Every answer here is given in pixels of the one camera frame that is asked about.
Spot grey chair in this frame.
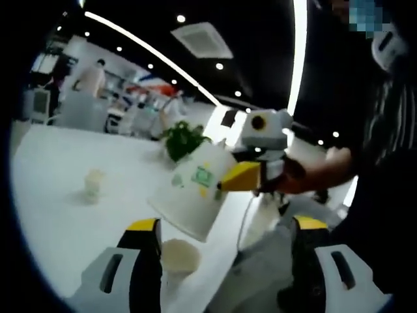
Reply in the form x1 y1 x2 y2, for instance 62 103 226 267
53 93 108 133
208 198 339 313

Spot white paper cup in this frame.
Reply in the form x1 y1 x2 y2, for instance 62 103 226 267
162 238 202 294
83 168 106 205
146 140 238 244

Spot ceiling air conditioner vent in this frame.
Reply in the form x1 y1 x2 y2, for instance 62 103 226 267
171 22 235 60

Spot person's dark clothing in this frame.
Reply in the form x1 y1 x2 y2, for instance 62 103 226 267
328 32 417 294

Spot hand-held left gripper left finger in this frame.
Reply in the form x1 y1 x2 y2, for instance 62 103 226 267
70 218 164 313

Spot long ceiling light strip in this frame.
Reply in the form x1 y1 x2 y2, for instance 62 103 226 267
288 0 309 115

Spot white chest-worn device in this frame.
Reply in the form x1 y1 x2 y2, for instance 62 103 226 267
371 21 410 71

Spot person's right hand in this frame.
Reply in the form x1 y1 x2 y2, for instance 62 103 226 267
276 158 325 196

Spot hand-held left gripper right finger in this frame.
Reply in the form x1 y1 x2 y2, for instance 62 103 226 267
276 215 394 313

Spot curved ceiling light strip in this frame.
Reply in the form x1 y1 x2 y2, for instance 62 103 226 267
83 10 225 107

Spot grey computer monitor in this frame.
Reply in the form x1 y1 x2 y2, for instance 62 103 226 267
31 88 51 117

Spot green potted plant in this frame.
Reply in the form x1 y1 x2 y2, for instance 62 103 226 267
162 120 212 163

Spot red blue wall banner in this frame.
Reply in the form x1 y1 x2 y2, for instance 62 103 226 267
125 73 173 95

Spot black hanging screen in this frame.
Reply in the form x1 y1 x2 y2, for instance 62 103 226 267
221 110 237 127

